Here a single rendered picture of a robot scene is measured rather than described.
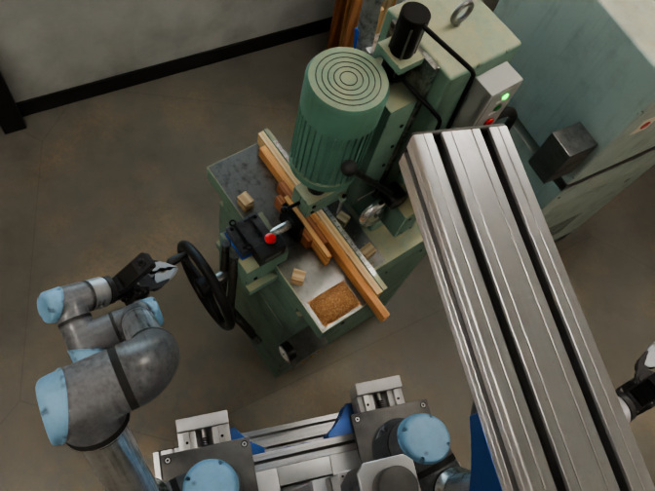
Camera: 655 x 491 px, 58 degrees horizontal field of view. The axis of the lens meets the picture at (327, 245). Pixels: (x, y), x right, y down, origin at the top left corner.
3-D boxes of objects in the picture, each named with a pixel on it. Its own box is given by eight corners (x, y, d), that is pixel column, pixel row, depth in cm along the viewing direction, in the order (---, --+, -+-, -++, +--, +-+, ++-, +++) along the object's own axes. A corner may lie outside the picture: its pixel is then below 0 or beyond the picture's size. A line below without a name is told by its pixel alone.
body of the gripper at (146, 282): (133, 279, 159) (91, 289, 150) (143, 259, 154) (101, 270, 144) (146, 301, 157) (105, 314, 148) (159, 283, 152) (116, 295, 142)
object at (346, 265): (258, 155, 180) (259, 147, 176) (263, 152, 180) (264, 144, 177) (380, 322, 163) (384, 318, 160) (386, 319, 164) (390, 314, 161)
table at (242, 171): (177, 190, 177) (176, 179, 172) (264, 148, 188) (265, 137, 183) (290, 358, 161) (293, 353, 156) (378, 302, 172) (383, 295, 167)
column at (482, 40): (328, 179, 192) (385, 5, 128) (382, 151, 200) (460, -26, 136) (369, 233, 186) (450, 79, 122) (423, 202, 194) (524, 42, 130)
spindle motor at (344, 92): (274, 150, 146) (288, 62, 118) (331, 122, 153) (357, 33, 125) (315, 205, 142) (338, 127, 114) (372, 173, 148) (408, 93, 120)
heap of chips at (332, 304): (307, 302, 162) (308, 298, 160) (343, 280, 167) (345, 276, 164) (325, 327, 160) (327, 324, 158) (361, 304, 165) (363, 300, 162)
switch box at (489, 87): (448, 121, 143) (475, 76, 129) (479, 105, 147) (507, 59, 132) (465, 139, 141) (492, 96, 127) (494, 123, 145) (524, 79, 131)
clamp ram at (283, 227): (261, 228, 169) (263, 213, 161) (283, 216, 172) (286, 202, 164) (279, 253, 167) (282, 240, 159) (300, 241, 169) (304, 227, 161)
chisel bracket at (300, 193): (289, 202, 165) (293, 186, 157) (330, 179, 170) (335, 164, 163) (304, 222, 163) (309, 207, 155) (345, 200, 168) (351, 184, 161)
